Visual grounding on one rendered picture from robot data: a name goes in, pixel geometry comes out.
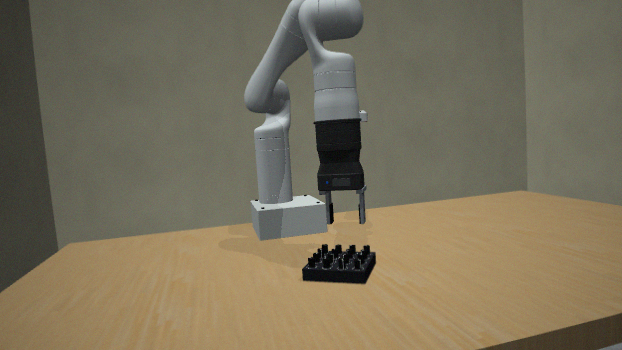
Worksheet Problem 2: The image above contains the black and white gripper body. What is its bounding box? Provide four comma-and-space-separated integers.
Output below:
313, 88, 368, 191

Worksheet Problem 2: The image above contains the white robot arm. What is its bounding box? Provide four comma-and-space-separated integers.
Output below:
244, 0, 363, 204

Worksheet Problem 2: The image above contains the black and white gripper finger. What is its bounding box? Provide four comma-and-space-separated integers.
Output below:
319, 191, 334, 224
356, 185, 366, 224

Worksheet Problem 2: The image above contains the black knob box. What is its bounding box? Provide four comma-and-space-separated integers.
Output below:
302, 244, 376, 284

